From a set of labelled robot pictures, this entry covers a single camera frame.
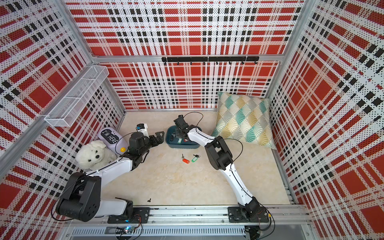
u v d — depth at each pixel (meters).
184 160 0.94
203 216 0.75
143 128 0.78
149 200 0.78
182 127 0.84
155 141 0.79
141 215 0.73
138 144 0.68
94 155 0.77
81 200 0.42
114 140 0.91
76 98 0.75
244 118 0.95
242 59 0.88
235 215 0.73
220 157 0.63
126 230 0.69
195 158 0.95
